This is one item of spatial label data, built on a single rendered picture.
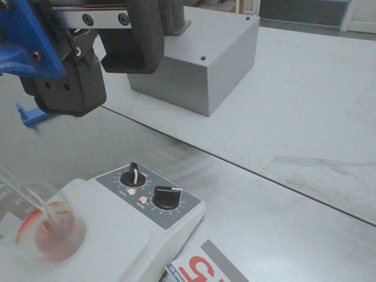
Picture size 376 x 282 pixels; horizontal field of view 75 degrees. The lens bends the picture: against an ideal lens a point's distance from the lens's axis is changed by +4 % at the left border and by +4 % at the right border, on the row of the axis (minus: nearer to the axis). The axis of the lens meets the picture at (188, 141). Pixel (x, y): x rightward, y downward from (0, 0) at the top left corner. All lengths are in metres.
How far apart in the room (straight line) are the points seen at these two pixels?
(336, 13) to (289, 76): 2.57
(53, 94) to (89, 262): 0.14
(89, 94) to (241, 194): 0.24
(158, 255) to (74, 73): 0.18
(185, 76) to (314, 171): 0.25
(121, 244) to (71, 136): 0.30
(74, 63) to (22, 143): 0.36
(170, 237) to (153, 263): 0.03
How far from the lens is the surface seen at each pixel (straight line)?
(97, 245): 0.25
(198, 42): 0.46
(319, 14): 3.15
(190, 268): 0.28
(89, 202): 0.27
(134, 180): 0.30
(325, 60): 0.65
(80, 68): 0.21
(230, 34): 0.48
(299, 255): 0.33
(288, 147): 0.41
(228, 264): 0.31
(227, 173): 0.37
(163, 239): 0.25
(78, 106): 0.22
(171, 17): 0.49
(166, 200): 0.29
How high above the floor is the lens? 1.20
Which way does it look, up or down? 47 degrees down
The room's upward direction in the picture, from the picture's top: 8 degrees counter-clockwise
